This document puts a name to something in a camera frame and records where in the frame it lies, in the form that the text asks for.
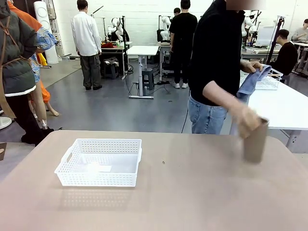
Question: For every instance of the beige plastic cup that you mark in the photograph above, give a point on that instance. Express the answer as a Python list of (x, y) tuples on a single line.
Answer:
[(255, 145)]

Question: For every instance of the person's right hand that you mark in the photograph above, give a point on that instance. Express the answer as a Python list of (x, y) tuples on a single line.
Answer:
[(246, 121)]

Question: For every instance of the white side table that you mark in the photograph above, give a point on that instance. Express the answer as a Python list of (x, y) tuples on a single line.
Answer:
[(279, 108)]

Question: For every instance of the person's left hand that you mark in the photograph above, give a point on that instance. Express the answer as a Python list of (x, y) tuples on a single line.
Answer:
[(249, 66)]

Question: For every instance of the seated person in black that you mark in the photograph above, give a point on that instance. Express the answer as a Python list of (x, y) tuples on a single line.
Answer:
[(286, 55)]

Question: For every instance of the background work table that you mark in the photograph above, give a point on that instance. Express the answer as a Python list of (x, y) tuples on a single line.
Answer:
[(113, 49)]

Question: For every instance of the person in green vest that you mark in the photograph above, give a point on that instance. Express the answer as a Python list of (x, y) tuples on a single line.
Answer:
[(16, 60)]

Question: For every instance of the person's right forearm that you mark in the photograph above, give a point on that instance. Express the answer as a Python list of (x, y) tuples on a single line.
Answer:
[(216, 92)]

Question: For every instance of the person in black sweater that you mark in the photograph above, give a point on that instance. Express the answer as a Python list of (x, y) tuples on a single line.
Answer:
[(216, 48)]

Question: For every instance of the white tower fan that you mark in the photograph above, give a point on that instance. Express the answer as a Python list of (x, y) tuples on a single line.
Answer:
[(45, 24)]

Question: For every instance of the grey plastic stool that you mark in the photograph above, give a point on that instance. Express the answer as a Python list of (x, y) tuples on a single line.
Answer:
[(111, 69), (147, 78)]

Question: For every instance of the man in white shirt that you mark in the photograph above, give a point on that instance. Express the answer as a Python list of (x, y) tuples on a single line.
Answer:
[(85, 36)]

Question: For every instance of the brown flat board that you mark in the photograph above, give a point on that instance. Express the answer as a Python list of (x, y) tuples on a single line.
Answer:
[(3, 151)]

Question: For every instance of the seated person in grey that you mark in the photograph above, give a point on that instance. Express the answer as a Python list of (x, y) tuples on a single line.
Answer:
[(300, 32)]

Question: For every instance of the white round fan base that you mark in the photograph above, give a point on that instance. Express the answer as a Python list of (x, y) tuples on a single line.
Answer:
[(4, 122)]

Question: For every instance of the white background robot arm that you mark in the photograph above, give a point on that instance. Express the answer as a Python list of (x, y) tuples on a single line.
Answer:
[(247, 26), (115, 26), (165, 26)]

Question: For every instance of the person in black t-shirt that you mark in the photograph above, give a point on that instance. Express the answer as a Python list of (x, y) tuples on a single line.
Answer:
[(183, 36)]

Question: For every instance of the white standing desk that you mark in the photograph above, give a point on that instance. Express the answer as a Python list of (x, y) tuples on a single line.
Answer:
[(142, 50)]

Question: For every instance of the white perforated plastic basket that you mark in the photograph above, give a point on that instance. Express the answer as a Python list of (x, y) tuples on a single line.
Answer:
[(96, 179)]

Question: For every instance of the blue cleaning cloth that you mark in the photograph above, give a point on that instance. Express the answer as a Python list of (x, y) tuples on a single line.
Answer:
[(250, 81)]

